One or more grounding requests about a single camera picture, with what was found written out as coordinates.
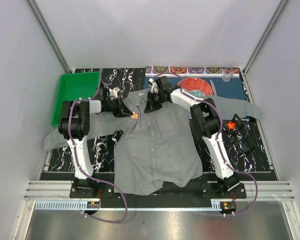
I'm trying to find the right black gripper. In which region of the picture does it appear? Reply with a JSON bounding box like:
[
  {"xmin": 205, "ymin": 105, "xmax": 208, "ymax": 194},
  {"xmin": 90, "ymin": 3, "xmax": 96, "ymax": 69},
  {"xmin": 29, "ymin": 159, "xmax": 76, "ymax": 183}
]
[{"xmin": 144, "ymin": 92, "xmax": 165, "ymax": 115}]

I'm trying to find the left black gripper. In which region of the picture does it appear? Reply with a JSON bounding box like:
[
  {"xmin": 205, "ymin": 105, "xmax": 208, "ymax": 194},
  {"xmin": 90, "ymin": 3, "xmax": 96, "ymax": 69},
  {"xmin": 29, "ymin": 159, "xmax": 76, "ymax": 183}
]
[{"xmin": 105, "ymin": 97, "xmax": 133, "ymax": 118}]

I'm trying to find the grey button shirt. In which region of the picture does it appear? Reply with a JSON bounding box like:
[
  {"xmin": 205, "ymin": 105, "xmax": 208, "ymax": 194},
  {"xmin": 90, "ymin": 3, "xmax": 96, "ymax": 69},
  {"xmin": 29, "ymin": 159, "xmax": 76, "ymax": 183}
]
[{"xmin": 42, "ymin": 87, "xmax": 264, "ymax": 197}]

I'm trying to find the orange flower brooch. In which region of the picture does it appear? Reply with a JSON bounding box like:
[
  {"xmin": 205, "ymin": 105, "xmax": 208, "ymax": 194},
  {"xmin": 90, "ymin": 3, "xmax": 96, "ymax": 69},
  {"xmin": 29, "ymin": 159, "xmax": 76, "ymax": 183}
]
[
  {"xmin": 130, "ymin": 112, "xmax": 139, "ymax": 119},
  {"xmin": 225, "ymin": 120, "xmax": 238, "ymax": 131}
]

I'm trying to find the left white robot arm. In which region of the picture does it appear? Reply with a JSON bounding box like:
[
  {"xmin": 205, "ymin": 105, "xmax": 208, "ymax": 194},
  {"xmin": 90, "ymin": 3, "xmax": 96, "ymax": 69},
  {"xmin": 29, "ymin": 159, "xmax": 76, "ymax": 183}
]
[{"xmin": 58, "ymin": 87, "xmax": 133, "ymax": 198}]

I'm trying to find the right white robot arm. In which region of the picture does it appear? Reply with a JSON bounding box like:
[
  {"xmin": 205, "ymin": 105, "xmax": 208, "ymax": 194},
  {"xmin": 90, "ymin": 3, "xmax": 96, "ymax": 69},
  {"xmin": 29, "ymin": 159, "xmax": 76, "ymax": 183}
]
[{"xmin": 144, "ymin": 76, "xmax": 240, "ymax": 199}]

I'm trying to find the far black brooch stand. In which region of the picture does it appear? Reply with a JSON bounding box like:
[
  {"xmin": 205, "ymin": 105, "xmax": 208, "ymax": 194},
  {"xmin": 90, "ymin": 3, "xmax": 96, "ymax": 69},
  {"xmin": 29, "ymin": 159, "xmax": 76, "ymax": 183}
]
[{"xmin": 224, "ymin": 114, "xmax": 244, "ymax": 134}]

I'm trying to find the black brooch stand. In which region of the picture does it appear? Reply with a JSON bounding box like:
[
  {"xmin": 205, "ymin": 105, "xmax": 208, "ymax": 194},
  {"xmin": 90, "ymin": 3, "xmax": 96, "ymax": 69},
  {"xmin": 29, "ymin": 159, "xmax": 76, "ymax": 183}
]
[
  {"xmin": 224, "ymin": 114, "xmax": 244, "ymax": 134},
  {"xmin": 233, "ymin": 138, "xmax": 257, "ymax": 154}
]

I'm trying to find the near black brooch stand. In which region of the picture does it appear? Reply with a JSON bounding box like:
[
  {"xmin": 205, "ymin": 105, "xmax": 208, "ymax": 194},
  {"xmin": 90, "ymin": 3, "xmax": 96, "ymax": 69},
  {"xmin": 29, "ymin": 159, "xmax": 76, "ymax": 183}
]
[{"xmin": 233, "ymin": 138, "xmax": 257, "ymax": 154}]

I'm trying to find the green plastic bin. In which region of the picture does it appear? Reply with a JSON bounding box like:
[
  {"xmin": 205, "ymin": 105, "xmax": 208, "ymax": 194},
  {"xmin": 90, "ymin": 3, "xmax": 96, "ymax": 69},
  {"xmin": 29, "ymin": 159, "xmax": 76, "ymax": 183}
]
[{"xmin": 50, "ymin": 71, "xmax": 100, "ymax": 128}]

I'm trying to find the red and teal plate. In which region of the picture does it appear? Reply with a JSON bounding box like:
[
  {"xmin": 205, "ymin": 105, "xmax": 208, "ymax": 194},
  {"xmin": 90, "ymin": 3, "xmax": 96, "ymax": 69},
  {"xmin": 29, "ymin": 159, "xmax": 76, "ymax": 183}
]
[{"xmin": 177, "ymin": 77, "xmax": 213, "ymax": 97}]

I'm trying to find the silver knife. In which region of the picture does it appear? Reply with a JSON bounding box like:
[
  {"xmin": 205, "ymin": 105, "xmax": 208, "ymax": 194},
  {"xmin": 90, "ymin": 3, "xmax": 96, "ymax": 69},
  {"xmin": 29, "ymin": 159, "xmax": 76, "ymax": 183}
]
[{"xmin": 210, "ymin": 79, "xmax": 217, "ymax": 96}]

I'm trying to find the blue patterned placemat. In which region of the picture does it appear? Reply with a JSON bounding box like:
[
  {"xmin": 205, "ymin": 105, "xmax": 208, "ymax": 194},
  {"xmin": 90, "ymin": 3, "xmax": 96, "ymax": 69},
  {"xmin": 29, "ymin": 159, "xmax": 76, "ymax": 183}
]
[{"xmin": 144, "ymin": 66, "xmax": 249, "ymax": 101}]

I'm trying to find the clear drinking glass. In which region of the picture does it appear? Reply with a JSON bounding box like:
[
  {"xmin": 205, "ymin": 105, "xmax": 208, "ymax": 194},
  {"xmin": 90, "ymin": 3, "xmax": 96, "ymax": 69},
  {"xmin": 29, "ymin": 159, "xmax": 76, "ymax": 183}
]
[{"xmin": 222, "ymin": 67, "xmax": 236, "ymax": 82}]

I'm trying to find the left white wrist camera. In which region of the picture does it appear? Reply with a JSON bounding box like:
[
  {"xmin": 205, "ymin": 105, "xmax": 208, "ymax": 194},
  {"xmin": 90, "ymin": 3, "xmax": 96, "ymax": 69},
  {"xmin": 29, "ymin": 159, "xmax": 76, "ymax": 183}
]
[{"xmin": 109, "ymin": 87, "xmax": 121, "ymax": 101}]

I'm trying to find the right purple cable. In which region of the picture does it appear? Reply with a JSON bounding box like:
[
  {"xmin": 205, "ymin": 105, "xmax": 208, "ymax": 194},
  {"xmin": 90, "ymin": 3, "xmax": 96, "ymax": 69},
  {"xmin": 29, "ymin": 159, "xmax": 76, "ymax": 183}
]
[{"xmin": 152, "ymin": 72, "xmax": 258, "ymax": 216}]

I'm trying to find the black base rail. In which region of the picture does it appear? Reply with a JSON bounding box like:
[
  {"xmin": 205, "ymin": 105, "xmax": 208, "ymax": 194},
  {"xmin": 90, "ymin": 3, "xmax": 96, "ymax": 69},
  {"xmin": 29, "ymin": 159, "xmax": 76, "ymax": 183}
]
[{"xmin": 69, "ymin": 174, "xmax": 247, "ymax": 200}]

